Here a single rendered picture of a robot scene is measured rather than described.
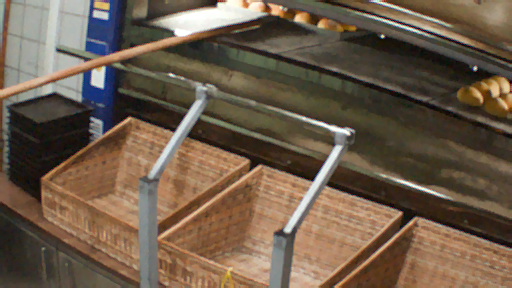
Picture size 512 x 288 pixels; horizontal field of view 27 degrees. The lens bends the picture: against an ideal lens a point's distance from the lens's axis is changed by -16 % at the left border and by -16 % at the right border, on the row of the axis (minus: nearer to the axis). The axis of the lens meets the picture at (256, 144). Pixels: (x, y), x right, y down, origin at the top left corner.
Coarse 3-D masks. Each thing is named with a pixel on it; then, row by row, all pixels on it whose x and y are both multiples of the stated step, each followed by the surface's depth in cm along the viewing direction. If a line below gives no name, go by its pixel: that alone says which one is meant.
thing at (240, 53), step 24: (144, 24) 412; (192, 48) 394; (216, 48) 388; (240, 48) 383; (288, 72) 371; (312, 72) 365; (336, 72) 365; (360, 96) 355; (384, 96) 349; (408, 96) 348; (432, 120) 338; (456, 120) 332; (504, 144) 320
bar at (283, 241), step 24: (72, 48) 381; (144, 72) 357; (216, 96) 340; (240, 96) 336; (192, 120) 342; (288, 120) 325; (312, 120) 321; (168, 144) 339; (144, 192) 334; (312, 192) 310; (144, 216) 336; (144, 240) 339; (288, 240) 305; (144, 264) 342; (288, 264) 308
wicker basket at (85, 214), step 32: (128, 128) 416; (160, 128) 407; (96, 160) 407; (192, 160) 398; (224, 160) 390; (64, 192) 378; (96, 192) 411; (128, 192) 415; (160, 192) 406; (192, 192) 398; (64, 224) 383; (96, 224) 370; (128, 224) 358; (160, 224) 359; (128, 256) 362
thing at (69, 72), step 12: (240, 24) 404; (252, 24) 409; (180, 36) 384; (192, 36) 387; (204, 36) 391; (132, 48) 368; (144, 48) 370; (156, 48) 375; (96, 60) 355; (108, 60) 358; (120, 60) 363; (60, 72) 342; (72, 72) 346; (24, 84) 330; (36, 84) 334; (0, 96) 321
